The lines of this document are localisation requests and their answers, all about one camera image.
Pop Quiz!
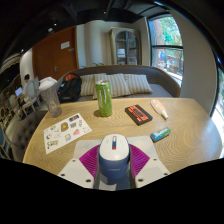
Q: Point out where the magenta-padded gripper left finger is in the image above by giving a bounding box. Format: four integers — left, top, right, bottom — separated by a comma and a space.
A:
57, 144, 101, 190

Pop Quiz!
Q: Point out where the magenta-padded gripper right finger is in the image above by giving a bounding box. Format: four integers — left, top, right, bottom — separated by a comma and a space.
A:
128, 143, 171, 189

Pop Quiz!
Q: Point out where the white and blue computer mouse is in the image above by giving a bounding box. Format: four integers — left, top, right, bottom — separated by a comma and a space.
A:
97, 133, 131, 186

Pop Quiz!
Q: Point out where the small green and blue pack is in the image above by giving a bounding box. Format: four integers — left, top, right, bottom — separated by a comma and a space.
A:
149, 126, 173, 144

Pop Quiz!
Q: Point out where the white sticker sheet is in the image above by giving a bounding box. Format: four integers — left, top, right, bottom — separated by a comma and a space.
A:
43, 112, 93, 155

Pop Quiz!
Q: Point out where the black and orange flat box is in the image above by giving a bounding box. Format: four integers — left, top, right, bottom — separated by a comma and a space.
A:
124, 104, 154, 127

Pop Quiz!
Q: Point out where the white and orange tube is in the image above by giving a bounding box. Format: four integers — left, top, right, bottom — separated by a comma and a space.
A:
149, 98, 170, 121

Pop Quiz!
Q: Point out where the grey tufted bench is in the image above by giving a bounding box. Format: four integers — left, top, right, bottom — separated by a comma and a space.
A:
9, 109, 48, 162

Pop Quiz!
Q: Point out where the clear plastic cup with lid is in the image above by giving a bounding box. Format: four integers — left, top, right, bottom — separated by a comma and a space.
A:
38, 76, 63, 119

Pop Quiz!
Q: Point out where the green drink can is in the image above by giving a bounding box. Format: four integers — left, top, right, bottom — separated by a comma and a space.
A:
95, 79, 114, 118

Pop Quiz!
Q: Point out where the black and orange backpack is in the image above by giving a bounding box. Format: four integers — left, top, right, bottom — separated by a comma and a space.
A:
56, 72, 83, 104

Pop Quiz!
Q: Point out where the white chair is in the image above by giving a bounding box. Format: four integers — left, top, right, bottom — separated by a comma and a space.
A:
19, 80, 42, 117

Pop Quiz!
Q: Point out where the striped beige cushion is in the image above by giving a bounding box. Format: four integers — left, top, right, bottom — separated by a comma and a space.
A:
123, 73, 154, 96
79, 73, 98, 98
92, 72, 132, 100

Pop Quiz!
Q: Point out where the grey curved sofa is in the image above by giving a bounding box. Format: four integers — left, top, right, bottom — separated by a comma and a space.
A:
54, 64, 182, 103

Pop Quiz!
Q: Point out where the person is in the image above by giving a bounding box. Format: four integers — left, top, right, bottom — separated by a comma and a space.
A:
19, 73, 38, 101

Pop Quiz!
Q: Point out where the brown wooden door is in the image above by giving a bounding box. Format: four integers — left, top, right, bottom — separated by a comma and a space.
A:
31, 26, 80, 82

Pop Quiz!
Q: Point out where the black-framed window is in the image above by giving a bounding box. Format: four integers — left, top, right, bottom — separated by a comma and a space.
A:
146, 14, 185, 87

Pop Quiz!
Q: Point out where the arched glass-door cabinet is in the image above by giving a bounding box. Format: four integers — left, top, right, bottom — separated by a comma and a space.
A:
108, 26, 142, 67

